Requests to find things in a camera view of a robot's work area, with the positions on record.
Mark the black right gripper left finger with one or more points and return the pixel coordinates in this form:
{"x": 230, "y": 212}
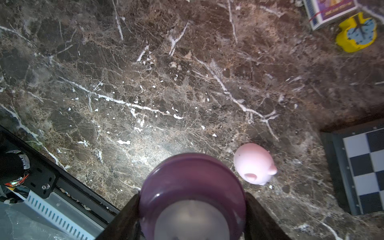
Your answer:
{"x": 125, "y": 226}

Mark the purple bottle collar with nipple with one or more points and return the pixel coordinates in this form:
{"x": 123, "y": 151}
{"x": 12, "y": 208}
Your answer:
{"x": 192, "y": 196}

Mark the black white checkerboard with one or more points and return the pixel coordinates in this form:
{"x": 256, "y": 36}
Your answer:
{"x": 355, "y": 157}

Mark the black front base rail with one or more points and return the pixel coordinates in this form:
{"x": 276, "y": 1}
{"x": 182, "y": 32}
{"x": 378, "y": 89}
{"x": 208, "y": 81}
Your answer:
{"x": 47, "y": 178}

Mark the pink pig-shaped bottle cap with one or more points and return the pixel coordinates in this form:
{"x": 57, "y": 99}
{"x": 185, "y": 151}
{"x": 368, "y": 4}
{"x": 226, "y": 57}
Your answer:
{"x": 254, "y": 164}

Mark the white vented strip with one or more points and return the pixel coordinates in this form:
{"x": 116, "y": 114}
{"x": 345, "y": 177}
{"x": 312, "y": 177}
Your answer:
{"x": 63, "y": 216}

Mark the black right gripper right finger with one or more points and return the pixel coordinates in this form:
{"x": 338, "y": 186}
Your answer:
{"x": 259, "y": 224}

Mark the yellow blue small toy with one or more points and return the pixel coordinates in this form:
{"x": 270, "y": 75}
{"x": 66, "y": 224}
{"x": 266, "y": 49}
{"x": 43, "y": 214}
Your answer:
{"x": 356, "y": 33}

